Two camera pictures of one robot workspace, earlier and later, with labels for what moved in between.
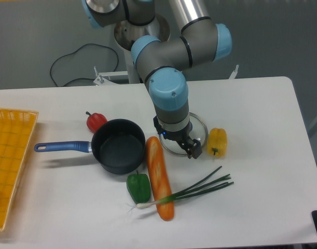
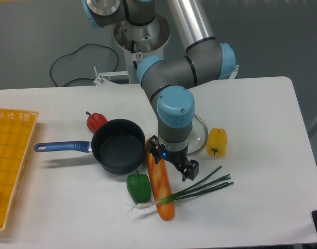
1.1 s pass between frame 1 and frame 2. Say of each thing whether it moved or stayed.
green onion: stayed
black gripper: moved
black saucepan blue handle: stayed
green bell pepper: stayed
